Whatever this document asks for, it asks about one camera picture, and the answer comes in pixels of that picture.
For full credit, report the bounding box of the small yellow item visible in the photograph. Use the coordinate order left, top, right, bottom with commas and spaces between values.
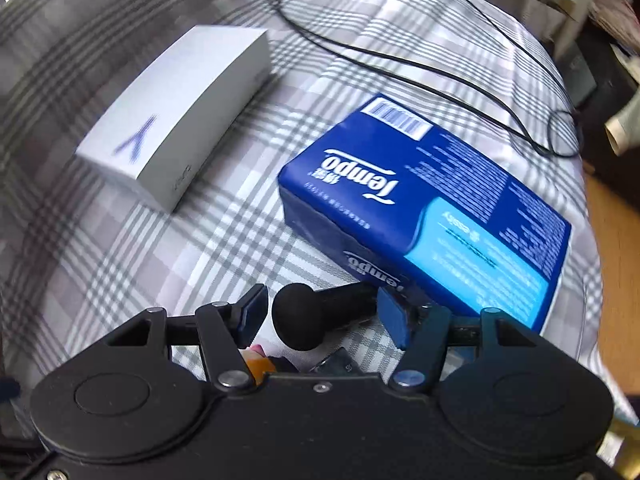
242, 344, 273, 387

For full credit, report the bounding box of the black cable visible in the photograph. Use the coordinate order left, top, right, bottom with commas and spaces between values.
262, 0, 581, 159

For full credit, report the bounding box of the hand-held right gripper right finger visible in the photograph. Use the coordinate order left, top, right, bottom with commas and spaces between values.
376, 287, 547, 392

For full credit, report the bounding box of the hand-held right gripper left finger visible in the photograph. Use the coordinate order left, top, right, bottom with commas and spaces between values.
102, 283, 269, 393

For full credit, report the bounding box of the black silver cylinder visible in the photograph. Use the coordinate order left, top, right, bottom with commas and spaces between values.
309, 347, 357, 376

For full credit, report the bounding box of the small black dumbbell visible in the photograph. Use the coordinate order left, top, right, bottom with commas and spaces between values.
270, 282, 379, 352

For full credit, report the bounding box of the grey plaid blanket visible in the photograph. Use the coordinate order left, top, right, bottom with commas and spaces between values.
0, 0, 607, 426

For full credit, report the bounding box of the white phone box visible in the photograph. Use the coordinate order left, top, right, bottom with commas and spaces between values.
75, 25, 271, 212

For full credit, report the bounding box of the blue tissue pack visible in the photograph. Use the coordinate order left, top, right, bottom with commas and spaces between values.
277, 94, 572, 335

